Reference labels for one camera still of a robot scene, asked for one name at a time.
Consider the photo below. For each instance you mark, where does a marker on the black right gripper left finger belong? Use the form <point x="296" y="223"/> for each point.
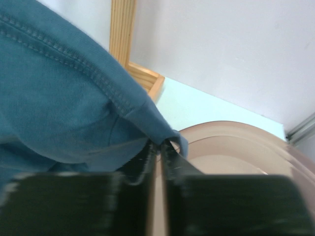
<point x="118" y="203"/>

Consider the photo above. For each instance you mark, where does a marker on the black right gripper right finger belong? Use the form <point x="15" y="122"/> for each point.
<point x="197" y="204"/>

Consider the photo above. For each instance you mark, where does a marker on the dark blue t shirt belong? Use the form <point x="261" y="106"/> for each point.
<point x="66" y="105"/>

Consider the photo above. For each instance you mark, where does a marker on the pink translucent plastic bowl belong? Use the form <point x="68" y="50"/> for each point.
<point x="233" y="148"/>

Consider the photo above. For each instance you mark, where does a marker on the wooden rack with tray base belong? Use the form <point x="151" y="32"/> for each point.
<point x="121" y="32"/>

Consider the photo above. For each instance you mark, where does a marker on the right aluminium frame post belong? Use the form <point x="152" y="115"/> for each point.
<point x="303" y="131"/>

